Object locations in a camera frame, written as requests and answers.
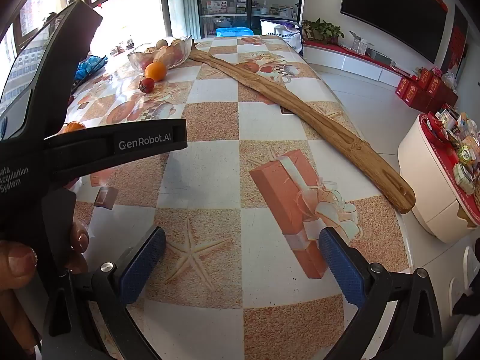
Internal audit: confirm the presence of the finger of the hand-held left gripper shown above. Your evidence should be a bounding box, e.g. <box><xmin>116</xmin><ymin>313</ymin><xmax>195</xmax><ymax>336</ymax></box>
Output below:
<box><xmin>0</xmin><ymin>0</ymin><xmax>104</xmax><ymax>142</ymax></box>
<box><xmin>43</xmin><ymin>118</ymin><xmax>188</xmax><ymax>185</ymax></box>

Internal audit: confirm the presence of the person's left hand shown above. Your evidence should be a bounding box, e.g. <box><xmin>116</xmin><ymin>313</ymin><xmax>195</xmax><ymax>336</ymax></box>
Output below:
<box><xmin>0</xmin><ymin>219</ymin><xmax>91</xmax><ymax>354</ymax></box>

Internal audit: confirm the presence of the white red low console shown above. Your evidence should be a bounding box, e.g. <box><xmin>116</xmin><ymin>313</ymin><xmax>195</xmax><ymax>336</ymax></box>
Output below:
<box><xmin>302</xmin><ymin>39</ymin><xmax>413</xmax><ymax>91</ymax></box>

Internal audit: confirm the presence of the blue plastic box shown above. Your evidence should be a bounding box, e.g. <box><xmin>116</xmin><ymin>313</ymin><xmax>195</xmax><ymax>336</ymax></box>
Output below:
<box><xmin>215</xmin><ymin>27</ymin><xmax>253</xmax><ymax>38</ymax></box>

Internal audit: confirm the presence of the orange with stem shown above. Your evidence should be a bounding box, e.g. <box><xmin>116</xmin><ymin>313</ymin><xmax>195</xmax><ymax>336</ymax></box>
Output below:
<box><xmin>58</xmin><ymin>121</ymin><xmax>87</xmax><ymax>134</ymax></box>

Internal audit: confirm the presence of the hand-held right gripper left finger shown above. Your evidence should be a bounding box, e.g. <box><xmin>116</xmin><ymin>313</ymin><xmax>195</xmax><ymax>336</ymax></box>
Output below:
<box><xmin>41</xmin><ymin>226</ymin><xmax>167</xmax><ymax>360</ymax></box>

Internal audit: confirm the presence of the black television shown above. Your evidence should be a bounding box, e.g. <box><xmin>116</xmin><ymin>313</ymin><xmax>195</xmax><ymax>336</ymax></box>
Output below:
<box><xmin>340</xmin><ymin>0</ymin><xmax>449</xmax><ymax>64</ymax></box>

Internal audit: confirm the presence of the white curved object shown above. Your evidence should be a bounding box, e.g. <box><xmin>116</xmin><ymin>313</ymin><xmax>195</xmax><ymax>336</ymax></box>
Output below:
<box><xmin>448</xmin><ymin>245</ymin><xmax>480</xmax><ymax>319</ymax></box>

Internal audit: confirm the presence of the pile of snack packets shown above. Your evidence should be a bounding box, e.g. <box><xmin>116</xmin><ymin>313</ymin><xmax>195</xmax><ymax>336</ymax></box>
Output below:
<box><xmin>431</xmin><ymin>105</ymin><xmax>480</xmax><ymax>200</ymax></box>

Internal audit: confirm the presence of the glass fruit bowl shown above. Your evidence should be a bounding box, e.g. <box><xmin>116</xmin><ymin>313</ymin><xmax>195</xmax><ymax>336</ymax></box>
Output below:
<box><xmin>127</xmin><ymin>35</ymin><xmax>193</xmax><ymax>71</ymax></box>

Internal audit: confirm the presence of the white round stand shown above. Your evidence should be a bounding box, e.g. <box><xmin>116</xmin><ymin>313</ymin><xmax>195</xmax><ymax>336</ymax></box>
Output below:
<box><xmin>397</xmin><ymin>112</ymin><xmax>480</xmax><ymax>244</ymax></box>

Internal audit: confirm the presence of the red apple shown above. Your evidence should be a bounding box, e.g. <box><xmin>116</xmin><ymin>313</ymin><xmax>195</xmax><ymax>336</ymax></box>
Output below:
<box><xmin>159</xmin><ymin>47</ymin><xmax>184</xmax><ymax>66</ymax></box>

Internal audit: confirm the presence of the blue plastic bag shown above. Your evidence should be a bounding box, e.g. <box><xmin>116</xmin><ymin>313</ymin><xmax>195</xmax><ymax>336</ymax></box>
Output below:
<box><xmin>75</xmin><ymin>55</ymin><xmax>109</xmax><ymax>81</ymax></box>

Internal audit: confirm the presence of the long wooden stick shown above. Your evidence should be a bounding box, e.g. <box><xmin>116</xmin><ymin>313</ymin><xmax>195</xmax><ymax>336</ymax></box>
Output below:
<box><xmin>187</xmin><ymin>39</ymin><xmax>416</xmax><ymax>215</ymax></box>

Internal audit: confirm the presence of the white printed bag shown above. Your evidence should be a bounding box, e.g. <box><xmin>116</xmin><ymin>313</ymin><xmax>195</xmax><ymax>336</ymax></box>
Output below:
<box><xmin>260</xmin><ymin>19</ymin><xmax>304</xmax><ymax>55</ymax></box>

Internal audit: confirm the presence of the grey curtain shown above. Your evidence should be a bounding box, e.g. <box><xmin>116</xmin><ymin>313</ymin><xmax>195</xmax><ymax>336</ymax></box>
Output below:
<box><xmin>165</xmin><ymin>0</ymin><xmax>199</xmax><ymax>40</ymax></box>

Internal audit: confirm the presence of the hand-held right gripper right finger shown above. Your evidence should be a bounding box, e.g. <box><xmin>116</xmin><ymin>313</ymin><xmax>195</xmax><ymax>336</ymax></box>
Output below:
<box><xmin>318</xmin><ymin>227</ymin><xmax>445</xmax><ymax>360</ymax></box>

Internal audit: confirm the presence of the green potted plant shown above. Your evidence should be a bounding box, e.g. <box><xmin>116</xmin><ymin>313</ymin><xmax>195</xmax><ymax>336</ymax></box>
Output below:
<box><xmin>302</xmin><ymin>18</ymin><xmax>345</xmax><ymax>44</ymax></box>

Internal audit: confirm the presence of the red wall hanging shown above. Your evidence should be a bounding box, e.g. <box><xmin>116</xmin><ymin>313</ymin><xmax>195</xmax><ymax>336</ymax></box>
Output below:
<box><xmin>448</xmin><ymin>7</ymin><xmax>469</xmax><ymax>79</ymax></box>

